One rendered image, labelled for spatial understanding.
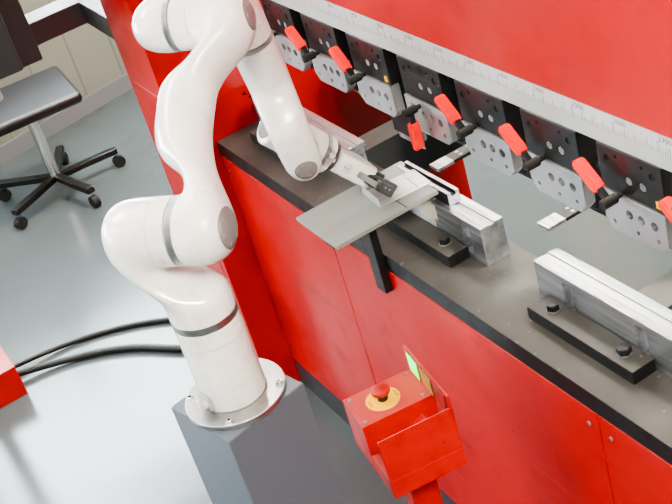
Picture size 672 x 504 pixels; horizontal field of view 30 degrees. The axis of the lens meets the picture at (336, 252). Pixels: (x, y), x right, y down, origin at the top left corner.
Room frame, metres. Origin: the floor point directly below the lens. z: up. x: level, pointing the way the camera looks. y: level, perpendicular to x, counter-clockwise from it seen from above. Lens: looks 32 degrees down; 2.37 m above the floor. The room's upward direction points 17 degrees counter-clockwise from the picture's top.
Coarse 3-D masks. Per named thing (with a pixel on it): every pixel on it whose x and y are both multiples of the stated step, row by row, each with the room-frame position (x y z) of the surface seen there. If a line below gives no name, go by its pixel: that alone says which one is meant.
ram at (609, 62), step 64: (384, 0) 2.30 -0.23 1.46; (448, 0) 2.08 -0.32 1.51; (512, 0) 1.90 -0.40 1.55; (576, 0) 1.74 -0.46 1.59; (640, 0) 1.61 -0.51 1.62; (448, 64) 2.13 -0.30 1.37; (512, 64) 1.93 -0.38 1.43; (576, 64) 1.77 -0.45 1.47; (640, 64) 1.63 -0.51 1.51; (576, 128) 1.79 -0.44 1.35
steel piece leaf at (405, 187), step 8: (400, 176) 2.43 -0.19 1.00; (400, 184) 2.39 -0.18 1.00; (408, 184) 2.38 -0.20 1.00; (368, 192) 2.37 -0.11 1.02; (376, 192) 2.39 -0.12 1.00; (400, 192) 2.36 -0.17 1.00; (408, 192) 2.35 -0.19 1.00; (376, 200) 2.33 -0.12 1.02; (384, 200) 2.35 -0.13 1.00; (392, 200) 2.34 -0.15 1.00
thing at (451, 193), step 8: (408, 168) 2.47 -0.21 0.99; (416, 168) 2.44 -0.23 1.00; (424, 176) 2.42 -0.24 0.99; (432, 176) 2.39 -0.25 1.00; (440, 184) 2.36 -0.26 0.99; (448, 184) 2.34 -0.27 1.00; (440, 192) 2.32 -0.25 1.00; (448, 192) 2.30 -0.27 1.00; (456, 192) 2.31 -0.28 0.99; (440, 200) 2.33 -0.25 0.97; (448, 200) 2.30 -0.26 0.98; (456, 200) 2.30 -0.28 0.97
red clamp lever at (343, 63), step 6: (330, 48) 2.49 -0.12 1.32; (336, 48) 2.49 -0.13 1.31; (330, 54) 2.49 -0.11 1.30; (336, 54) 2.48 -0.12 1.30; (342, 54) 2.48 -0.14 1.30; (336, 60) 2.47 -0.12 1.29; (342, 60) 2.46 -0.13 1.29; (348, 60) 2.47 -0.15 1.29; (342, 66) 2.46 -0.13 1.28; (348, 66) 2.45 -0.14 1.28; (348, 72) 2.45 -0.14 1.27; (348, 78) 2.43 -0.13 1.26; (354, 78) 2.43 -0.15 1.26; (360, 78) 2.43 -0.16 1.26
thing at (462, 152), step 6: (456, 150) 2.46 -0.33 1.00; (462, 150) 2.45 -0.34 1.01; (468, 150) 2.44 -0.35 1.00; (444, 156) 2.45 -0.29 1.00; (450, 156) 2.44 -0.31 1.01; (456, 156) 2.43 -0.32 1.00; (462, 156) 2.43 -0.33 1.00; (438, 162) 2.43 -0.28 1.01; (444, 162) 2.42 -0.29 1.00; (450, 162) 2.42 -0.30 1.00; (432, 168) 2.43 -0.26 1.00; (438, 168) 2.41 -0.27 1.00; (444, 168) 2.41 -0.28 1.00
